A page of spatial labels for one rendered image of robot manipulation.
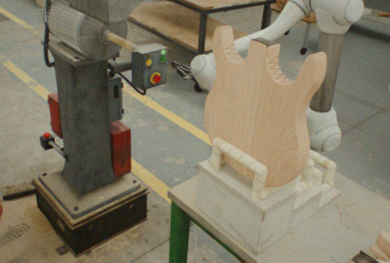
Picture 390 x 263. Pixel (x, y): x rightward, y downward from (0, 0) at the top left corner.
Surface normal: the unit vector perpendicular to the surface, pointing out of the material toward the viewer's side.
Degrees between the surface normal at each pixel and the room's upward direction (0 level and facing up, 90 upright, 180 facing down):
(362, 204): 0
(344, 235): 0
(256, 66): 90
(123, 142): 90
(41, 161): 0
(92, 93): 90
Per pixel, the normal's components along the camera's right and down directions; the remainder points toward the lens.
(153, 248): 0.06, -0.87
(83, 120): 0.67, 0.40
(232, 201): -0.75, 0.28
